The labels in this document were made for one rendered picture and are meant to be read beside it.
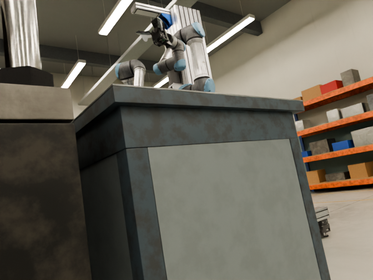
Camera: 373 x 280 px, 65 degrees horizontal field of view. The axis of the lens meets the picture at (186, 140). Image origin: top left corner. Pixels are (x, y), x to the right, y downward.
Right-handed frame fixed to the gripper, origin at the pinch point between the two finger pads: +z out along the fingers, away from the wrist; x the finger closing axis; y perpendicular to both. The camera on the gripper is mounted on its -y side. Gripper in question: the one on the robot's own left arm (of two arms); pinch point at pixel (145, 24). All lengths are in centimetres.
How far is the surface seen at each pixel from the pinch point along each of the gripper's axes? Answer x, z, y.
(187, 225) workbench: -32, 64, 101
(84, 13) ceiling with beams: 282, -268, -325
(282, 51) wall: -5, -578, -182
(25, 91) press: -27, 93, 73
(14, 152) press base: -25, 95, 82
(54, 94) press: -29, 88, 73
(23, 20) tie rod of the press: -26, 90, 57
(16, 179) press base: -25, 95, 86
